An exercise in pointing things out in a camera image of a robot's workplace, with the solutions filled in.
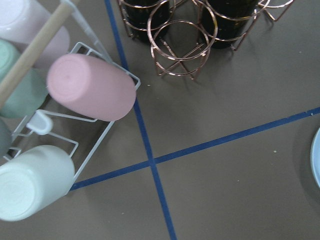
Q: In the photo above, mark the light blue plate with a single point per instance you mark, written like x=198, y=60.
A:
x=315, y=157

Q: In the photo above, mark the pink plastic cup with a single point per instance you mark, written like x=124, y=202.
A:
x=91, y=87

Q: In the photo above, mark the dark green wine bottle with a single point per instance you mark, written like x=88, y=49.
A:
x=141, y=17

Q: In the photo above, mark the mint green plastic cup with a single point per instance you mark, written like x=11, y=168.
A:
x=31, y=92

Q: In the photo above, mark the white plastic cup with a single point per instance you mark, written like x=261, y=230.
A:
x=33, y=180

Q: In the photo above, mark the grey-blue plastic cup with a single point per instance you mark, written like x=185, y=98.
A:
x=5, y=138

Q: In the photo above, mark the pale lilac plastic cup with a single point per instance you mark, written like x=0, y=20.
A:
x=20, y=22

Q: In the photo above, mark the copper wire bottle rack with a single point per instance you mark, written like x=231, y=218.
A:
x=186, y=47

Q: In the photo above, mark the wooden rack handle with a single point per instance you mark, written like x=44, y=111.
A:
x=31, y=54

